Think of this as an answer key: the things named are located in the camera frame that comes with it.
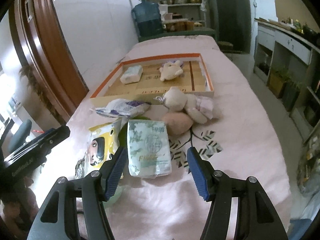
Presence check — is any small brown stool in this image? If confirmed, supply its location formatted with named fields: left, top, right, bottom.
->
left=217, top=41, right=234, bottom=55

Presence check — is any green metal table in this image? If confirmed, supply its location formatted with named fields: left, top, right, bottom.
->
left=138, top=27, right=217, bottom=43

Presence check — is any green plush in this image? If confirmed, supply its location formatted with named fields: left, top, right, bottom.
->
left=119, top=116, right=150, bottom=148

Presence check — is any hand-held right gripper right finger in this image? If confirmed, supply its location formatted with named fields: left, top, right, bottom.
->
left=187, top=146, right=289, bottom=240

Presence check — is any grey office chair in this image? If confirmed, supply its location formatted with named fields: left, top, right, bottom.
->
left=9, top=119, right=33, bottom=153

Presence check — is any green tissue pack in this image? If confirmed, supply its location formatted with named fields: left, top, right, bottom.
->
left=127, top=119, right=172, bottom=179

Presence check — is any brown wooden door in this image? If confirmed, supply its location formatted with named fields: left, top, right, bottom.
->
left=9, top=0, right=89, bottom=125

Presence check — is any dark refrigerator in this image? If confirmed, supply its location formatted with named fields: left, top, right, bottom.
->
left=206, top=0, right=252, bottom=53

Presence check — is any orange-rimmed wooden tray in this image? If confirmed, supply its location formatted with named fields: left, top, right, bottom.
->
left=89, top=52, right=215, bottom=105

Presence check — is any pink plush ball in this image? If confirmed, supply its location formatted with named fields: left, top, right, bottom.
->
left=161, top=112, right=194, bottom=135

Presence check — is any small purple white plush toy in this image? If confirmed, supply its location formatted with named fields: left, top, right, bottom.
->
left=159, top=60, right=184, bottom=82

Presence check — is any cardboard sheet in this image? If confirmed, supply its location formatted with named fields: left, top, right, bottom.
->
left=274, top=0, right=309, bottom=23

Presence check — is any yellow crate with plants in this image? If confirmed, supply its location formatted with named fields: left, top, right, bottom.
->
left=269, top=67, right=300, bottom=110

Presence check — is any row of amber jars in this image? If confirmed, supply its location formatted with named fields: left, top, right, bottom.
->
left=165, top=20, right=196, bottom=32

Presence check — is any white tissue pack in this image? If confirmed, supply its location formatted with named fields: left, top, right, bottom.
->
left=120, top=66, right=143, bottom=84

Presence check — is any white counter cabinet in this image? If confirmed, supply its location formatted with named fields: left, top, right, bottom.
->
left=254, top=17, right=320, bottom=143

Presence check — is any cream teddy bear plush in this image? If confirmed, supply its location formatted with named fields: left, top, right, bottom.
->
left=155, top=86, right=222, bottom=124

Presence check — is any purple white plastic packet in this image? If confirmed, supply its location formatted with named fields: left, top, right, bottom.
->
left=91, top=99, right=152, bottom=118

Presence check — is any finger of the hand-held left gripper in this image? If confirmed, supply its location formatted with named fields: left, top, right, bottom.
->
left=29, top=125, right=70, bottom=153

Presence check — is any yellow cartoon packet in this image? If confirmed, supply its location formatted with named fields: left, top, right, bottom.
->
left=75, top=121, right=123, bottom=180

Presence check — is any row of bottles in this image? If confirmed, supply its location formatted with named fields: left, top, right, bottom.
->
left=285, top=17, right=320, bottom=38

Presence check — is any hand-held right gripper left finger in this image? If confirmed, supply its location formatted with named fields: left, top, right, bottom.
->
left=30, top=146, right=128, bottom=240

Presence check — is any blue water jug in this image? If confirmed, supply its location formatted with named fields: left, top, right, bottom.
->
left=132, top=0, right=163, bottom=37

